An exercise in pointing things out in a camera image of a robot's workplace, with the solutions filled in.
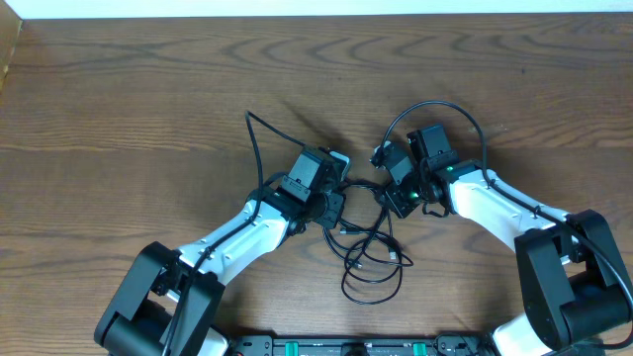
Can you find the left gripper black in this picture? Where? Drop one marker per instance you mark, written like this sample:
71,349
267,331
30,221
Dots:
334,218

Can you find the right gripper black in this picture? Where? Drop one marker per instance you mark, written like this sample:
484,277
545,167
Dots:
392,195

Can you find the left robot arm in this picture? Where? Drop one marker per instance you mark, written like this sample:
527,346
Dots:
167,302

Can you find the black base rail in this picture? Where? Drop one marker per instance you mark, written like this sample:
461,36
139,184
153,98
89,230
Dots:
445,344

